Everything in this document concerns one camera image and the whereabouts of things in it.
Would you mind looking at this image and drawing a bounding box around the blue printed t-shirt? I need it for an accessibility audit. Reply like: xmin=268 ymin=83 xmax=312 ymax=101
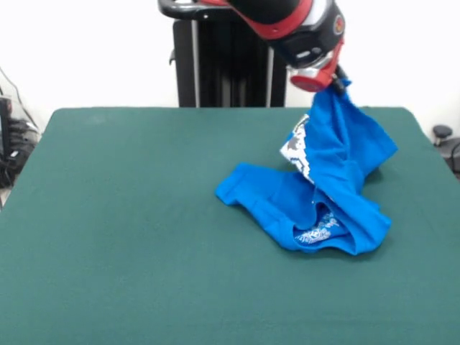
xmin=214 ymin=78 xmax=399 ymax=256

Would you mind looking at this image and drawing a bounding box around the black electronics box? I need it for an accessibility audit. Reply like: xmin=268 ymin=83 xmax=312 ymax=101
xmin=0 ymin=96 xmax=12 ymax=162

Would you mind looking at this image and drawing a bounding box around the dark green table cloth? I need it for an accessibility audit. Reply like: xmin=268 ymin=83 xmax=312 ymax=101
xmin=0 ymin=106 xmax=460 ymax=345

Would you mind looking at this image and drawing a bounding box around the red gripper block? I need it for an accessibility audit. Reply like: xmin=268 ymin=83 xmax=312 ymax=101
xmin=289 ymin=38 xmax=350 ymax=94

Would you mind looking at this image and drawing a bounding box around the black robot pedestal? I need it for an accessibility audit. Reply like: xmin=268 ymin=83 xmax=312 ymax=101
xmin=157 ymin=0 xmax=296 ymax=109

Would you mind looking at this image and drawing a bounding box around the black cable bundle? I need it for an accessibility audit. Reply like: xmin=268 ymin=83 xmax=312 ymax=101
xmin=0 ymin=118 xmax=41 ymax=188

